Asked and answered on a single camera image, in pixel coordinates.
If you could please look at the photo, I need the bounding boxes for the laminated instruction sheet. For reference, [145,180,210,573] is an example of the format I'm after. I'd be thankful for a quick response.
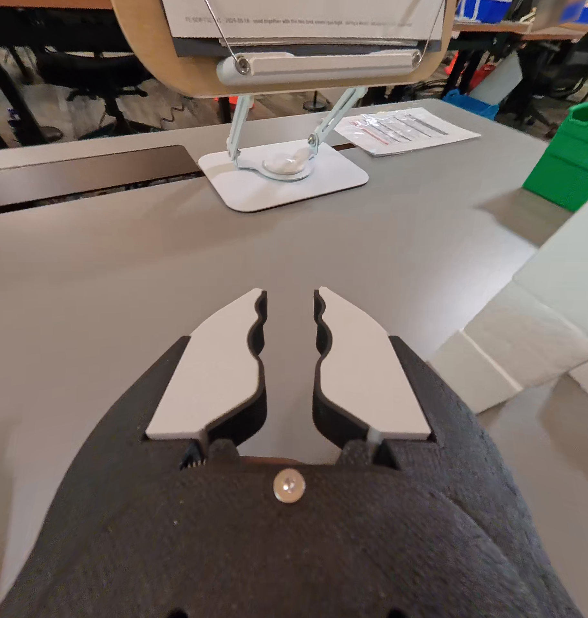
[332,107,483,157]

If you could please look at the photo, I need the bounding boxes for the wooden document holder stand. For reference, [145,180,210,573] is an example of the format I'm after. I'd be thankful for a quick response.
[111,0,456,213]

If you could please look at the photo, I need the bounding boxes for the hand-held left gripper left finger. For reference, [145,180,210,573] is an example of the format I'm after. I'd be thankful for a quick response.
[145,289,269,459]

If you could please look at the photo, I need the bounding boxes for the white paper sheets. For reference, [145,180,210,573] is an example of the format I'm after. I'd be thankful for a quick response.
[161,0,446,56]

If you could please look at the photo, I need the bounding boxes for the green plastic bin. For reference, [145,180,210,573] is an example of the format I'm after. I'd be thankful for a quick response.
[522,99,588,213]

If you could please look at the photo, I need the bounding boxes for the dark desk cable flap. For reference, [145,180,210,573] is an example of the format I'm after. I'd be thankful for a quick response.
[0,145,200,209]

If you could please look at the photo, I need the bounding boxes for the grey desk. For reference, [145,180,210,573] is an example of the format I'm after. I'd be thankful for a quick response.
[0,99,588,618]

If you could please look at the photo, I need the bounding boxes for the black office chair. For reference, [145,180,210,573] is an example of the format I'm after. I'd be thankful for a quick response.
[33,46,150,133]

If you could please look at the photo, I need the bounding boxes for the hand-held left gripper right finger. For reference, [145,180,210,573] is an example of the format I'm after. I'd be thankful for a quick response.
[313,286,433,460]

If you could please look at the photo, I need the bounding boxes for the blue bag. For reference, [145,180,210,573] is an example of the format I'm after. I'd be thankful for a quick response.
[441,88,499,120]

